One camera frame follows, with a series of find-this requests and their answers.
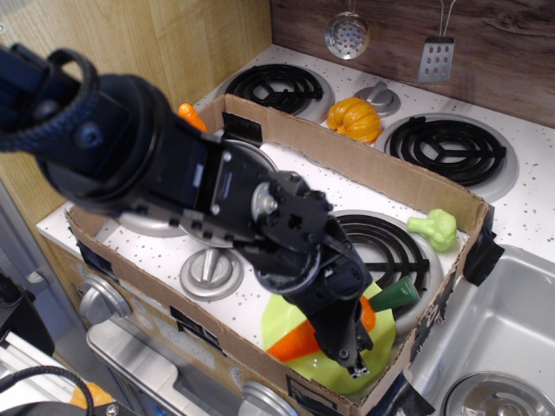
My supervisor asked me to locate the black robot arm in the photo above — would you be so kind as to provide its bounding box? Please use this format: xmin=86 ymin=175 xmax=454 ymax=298
xmin=1 ymin=44 xmax=373 ymax=378

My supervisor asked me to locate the brown cardboard fence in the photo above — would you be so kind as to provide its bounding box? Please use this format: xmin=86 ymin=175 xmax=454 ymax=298
xmin=66 ymin=95 xmax=493 ymax=415

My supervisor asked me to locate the silver front stove knob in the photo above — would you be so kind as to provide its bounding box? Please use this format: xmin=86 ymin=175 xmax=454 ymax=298
xmin=180 ymin=247 xmax=244 ymax=302

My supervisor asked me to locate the back right black burner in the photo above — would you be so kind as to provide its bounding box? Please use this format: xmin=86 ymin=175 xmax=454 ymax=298
xmin=374 ymin=113 xmax=519 ymax=203

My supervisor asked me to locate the orange toy pumpkin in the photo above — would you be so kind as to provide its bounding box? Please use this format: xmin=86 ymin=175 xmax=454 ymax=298
xmin=326 ymin=97 xmax=382 ymax=144

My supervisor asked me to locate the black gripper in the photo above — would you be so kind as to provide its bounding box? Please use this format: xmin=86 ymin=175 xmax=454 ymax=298
xmin=282 ymin=216 xmax=374 ymax=379

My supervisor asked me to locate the orange cloth scrap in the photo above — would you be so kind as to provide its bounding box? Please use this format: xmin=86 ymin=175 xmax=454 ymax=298
xmin=69 ymin=382 xmax=114 ymax=409

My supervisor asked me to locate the orange toy carrot tip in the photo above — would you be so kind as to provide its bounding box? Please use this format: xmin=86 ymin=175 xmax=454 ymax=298
xmin=178 ymin=102 xmax=208 ymax=133

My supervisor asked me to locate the silver oven door handle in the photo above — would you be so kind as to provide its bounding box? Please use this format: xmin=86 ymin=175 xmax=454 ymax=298
xmin=87 ymin=321 xmax=206 ymax=415

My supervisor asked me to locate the light green plastic plate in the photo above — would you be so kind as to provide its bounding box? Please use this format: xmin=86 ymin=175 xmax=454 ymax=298
xmin=261 ymin=295 xmax=396 ymax=397

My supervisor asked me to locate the metal skimmer ladle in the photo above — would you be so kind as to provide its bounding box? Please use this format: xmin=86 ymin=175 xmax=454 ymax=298
xmin=324 ymin=0 xmax=370 ymax=61

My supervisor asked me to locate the silver stove knob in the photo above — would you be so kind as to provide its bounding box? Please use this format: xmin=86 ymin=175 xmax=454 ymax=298
xmin=180 ymin=247 xmax=244 ymax=302
xmin=355 ymin=81 xmax=401 ymax=117

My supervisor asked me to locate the silver back stove knob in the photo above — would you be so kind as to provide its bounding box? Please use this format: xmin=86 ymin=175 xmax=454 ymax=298
xmin=355 ymin=81 xmax=401 ymax=117

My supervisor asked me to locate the silver oven dial right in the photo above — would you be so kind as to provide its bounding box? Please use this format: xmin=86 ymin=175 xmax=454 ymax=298
xmin=238 ymin=380 xmax=298 ymax=416

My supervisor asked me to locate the small steel pot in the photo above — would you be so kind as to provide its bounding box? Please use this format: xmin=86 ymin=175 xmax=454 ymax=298
xmin=180 ymin=140 xmax=278 ymax=249

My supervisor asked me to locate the silver oven dial left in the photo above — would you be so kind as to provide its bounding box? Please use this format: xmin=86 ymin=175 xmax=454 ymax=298
xmin=79 ymin=274 xmax=132 ymax=325

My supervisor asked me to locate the silver oven dial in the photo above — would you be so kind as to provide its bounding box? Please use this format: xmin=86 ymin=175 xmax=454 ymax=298
xmin=238 ymin=380 xmax=298 ymax=416
xmin=79 ymin=274 xmax=132 ymax=325

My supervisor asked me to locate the silver sink basin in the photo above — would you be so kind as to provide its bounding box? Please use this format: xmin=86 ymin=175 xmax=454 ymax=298
xmin=410 ymin=246 xmax=554 ymax=415

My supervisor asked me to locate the orange toy carrot green top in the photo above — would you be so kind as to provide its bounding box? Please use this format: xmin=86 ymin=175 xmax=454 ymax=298
xmin=262 ymin=276 xmax=420 ymax=362

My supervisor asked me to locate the black cable loop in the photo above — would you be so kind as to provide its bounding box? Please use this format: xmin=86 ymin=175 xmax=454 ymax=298
xmin=0 ymin=365 xmax=95 ymax=416

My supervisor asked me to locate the green toy broccoli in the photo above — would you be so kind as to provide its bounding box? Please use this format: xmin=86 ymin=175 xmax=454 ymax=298
xmin=407 ymin=209 xmax=458 ymax=252

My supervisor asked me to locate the front left black burner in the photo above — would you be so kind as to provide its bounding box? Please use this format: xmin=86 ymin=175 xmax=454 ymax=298
xmin=116 ymin=213 xmax=186 ymax=238

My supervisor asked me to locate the metal slotted spatula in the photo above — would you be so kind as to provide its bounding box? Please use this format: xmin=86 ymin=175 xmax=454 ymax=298
xmin=417 ymin=0 xmax=456 ymax=84

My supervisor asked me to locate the front right black burner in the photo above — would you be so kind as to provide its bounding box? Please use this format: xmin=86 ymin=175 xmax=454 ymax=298
xmin=274 ymin=209 xmax=445 ymax=343

